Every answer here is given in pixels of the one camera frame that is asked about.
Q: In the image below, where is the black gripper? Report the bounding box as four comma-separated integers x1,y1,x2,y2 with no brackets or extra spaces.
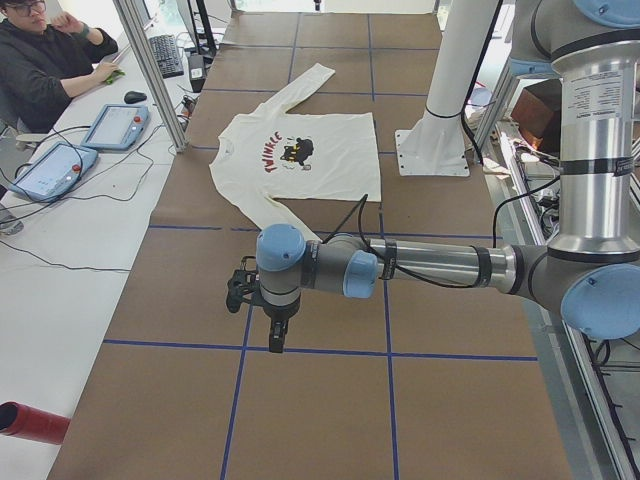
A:
263,303,295,353

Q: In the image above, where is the cream long-sleeve cat shirt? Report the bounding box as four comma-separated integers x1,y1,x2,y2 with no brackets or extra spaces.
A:
210,64,381,240

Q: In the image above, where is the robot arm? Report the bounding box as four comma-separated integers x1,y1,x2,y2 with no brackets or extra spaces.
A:
252,1,639,353

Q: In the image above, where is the far blue teach pendant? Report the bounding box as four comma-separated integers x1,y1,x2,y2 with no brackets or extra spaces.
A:
81,104,149,151

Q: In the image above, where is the blue teach pendant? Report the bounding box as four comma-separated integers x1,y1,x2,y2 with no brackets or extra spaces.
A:
9,141,98,202
81,104,149,151

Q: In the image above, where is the red cylinder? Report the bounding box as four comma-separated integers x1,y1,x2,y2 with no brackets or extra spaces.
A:
1,401,70,445

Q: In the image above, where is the black power adapter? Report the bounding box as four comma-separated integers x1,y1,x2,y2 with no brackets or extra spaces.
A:
188,53,207,93

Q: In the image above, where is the near blue teach pendant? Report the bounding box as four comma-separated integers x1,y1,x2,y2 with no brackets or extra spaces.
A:
9,141,98,202

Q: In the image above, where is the black computer mouse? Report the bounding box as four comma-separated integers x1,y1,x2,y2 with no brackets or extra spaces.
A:
123,91,147,104

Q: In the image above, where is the green clamp tool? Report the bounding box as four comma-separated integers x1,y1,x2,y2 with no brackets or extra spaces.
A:
104,70,125,85

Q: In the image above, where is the black keyboard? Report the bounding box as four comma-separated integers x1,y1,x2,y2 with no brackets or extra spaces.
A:
148,34,184,78

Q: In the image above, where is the seated person in black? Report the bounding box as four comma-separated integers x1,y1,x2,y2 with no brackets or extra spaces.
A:
1,1,119,133

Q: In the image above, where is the aluminium frame post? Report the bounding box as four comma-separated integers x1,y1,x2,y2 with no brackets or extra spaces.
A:
113,0,188,153

